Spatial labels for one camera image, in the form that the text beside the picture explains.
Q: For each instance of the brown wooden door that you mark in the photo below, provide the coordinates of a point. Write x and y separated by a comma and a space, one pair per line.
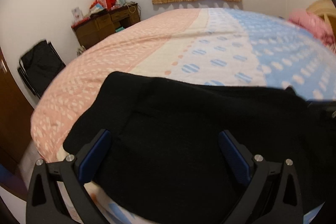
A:
10, 108

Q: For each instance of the black pants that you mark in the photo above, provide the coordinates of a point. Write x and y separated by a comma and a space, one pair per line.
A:
170, 121

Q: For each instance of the checkered bag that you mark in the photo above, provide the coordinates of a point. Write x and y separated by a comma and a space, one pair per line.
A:
80, 50

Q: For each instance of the pink pillow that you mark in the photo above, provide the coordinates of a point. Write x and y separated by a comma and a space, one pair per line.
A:
309, 23

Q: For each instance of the red flat box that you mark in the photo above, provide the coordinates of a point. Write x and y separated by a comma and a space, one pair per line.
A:
80, 22

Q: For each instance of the teal box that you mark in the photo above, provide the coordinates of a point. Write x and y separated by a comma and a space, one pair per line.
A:
120, 29

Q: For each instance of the bed with pastel bedspread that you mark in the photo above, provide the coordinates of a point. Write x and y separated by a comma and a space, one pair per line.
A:
131, 56

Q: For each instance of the red gift bag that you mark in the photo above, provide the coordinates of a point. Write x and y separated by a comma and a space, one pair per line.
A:
103, 1

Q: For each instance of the pale teal bag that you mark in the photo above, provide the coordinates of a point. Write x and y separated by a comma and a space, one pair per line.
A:
121, 0

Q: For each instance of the black folding chair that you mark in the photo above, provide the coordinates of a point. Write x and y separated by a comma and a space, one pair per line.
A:
39, 64

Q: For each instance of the brown wooden desk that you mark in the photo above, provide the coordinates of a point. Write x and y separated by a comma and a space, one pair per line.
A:
89, 29

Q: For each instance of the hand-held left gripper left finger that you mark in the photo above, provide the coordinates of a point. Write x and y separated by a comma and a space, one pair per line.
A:
95, 155

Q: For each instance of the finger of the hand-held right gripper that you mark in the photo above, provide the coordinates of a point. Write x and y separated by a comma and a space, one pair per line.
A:
323, 108

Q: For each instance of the cream headboard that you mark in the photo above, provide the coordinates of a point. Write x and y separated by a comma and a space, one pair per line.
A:
323, 7

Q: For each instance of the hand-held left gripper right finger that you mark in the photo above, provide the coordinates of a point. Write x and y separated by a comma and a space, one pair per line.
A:
233, 158

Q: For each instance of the white greeting card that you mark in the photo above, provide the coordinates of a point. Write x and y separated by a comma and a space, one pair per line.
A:
77, 14

